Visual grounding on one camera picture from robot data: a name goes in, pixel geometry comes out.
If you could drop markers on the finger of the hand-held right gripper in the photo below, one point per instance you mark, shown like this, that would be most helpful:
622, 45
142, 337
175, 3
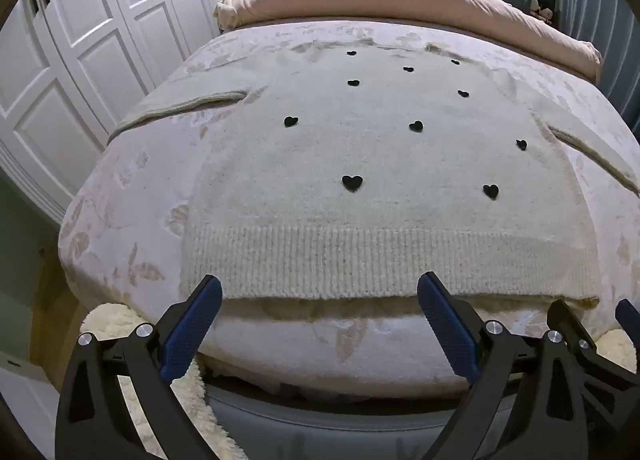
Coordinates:
567, 317
629, 316

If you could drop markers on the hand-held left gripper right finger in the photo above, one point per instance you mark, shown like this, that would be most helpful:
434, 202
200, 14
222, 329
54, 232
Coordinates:
447, 325

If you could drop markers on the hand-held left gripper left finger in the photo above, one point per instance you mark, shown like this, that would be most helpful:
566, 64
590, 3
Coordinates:
192, 325

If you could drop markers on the cream sweater with black hearts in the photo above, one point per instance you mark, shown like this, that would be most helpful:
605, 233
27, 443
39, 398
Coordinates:
320, 150

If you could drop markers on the fluffy white rug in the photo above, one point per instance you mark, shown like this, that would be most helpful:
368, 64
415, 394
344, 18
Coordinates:
115, 320

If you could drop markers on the floral cream bed blanket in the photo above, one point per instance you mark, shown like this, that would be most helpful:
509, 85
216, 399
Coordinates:
150, 180

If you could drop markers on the white panelled wardrobe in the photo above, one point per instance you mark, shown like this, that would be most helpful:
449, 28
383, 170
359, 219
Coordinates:
75, 65

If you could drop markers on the teal curtain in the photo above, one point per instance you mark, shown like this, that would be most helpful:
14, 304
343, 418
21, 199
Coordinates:
610, 15

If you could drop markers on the small bedside ornament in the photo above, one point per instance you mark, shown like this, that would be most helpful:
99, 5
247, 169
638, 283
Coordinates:
541, 9

